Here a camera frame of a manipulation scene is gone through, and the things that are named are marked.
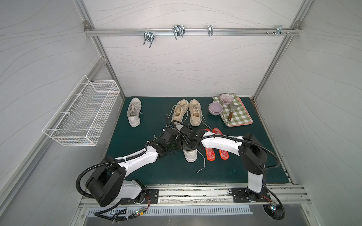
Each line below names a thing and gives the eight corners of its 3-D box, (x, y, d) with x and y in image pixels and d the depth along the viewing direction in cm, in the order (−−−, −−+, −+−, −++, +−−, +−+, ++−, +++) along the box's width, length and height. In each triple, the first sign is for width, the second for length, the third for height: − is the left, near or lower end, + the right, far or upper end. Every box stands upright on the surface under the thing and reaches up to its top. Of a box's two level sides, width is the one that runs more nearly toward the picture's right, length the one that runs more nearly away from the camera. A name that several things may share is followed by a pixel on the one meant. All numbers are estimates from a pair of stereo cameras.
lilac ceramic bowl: (208, 115, 110) (209, 111, 106) (207, 106, 116) (207, 102, 113) (222, 115, 110) (224, 111, 106) (220, 106, 116) (221, 102, 113)
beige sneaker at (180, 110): (171, 120, 107) (170, 115, 102) (179, 101, 120) (179, 96, 115) (182, 123, 105) (182, 118, 100) (189, 103, 118) (190, 98, 113)
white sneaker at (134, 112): (130, 127, 103) (126, 120, 95) (131, 102, 119) (127, 94, 112) (142, 125, 104) (139, 118, 97) (141, 101, 120) (139, 93, 113)
